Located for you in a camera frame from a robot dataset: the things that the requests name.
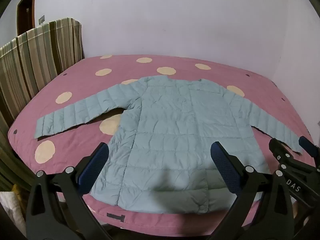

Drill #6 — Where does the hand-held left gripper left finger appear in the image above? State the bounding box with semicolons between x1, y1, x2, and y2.
26;142;113;240

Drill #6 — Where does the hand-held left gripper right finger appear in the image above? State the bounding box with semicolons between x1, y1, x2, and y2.
210;141;300;240

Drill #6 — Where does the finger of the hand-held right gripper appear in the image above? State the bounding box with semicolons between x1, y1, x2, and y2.
298;136;320;167
268;138;320;182

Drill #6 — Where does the light blue puffer jacket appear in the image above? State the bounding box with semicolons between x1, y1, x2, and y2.
34;76;304;214

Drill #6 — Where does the white cloth bundle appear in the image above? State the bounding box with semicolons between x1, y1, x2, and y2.
0;184;27;236

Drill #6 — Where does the pink polka-dot bed mattress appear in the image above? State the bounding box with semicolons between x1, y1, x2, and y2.
7;54;317;230

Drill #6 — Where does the striped headboard cloth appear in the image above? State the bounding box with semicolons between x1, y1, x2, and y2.
0;17;84;193

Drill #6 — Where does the brown wooden door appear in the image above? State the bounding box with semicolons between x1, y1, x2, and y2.
16;0;38;35

